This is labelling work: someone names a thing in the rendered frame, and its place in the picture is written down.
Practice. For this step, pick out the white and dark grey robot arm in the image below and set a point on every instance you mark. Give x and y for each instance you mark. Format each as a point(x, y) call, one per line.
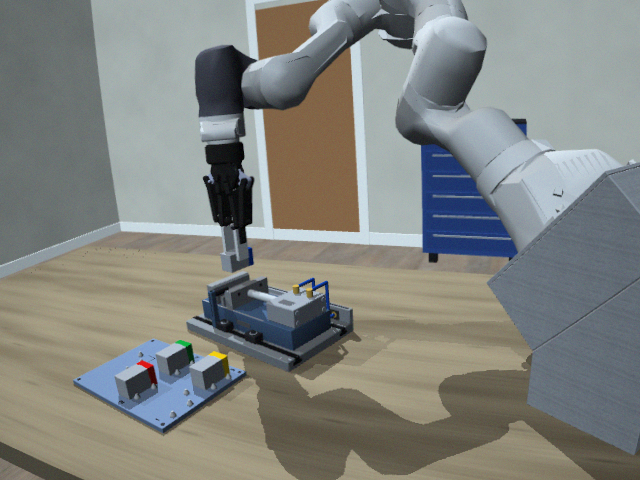
point(524, 181)

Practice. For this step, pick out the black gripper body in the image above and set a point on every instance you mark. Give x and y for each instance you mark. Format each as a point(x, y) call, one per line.
point(231, 155)

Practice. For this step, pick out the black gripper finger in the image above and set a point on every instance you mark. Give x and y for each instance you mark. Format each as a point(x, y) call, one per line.
point(222, 206)
point(241, 210)

